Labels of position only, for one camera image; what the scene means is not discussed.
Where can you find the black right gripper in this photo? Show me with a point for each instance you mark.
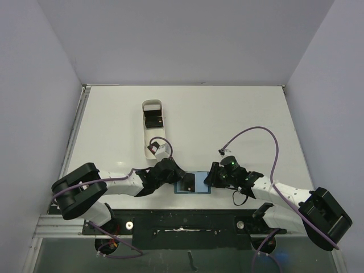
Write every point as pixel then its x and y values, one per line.
pixel 214 174

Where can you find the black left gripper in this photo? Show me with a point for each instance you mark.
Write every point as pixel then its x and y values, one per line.
pixel 178 174

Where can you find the black credit card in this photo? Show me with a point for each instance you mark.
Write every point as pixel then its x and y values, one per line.
pixel 187 184
pixel 153 148
pixel 153 119

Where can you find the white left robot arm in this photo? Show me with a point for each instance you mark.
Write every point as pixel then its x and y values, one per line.
pixel 77 193

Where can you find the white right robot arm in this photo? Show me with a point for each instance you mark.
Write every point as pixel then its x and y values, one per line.
pixel 314 213

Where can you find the white card tray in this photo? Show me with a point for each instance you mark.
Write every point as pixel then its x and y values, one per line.
pixel 150 133

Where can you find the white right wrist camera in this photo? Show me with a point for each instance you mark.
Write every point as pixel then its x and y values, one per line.
pixel 224 152

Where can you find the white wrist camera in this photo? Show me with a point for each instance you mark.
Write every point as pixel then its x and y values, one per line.
pixel 224 152
pixel 163 152

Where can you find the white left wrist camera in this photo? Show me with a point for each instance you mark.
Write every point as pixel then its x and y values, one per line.
pixel 163 152

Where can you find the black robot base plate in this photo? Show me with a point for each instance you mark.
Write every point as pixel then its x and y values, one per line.
pixel 191 229

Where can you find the aluminium frame rail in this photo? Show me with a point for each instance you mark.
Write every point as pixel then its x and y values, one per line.
pixel 54 226

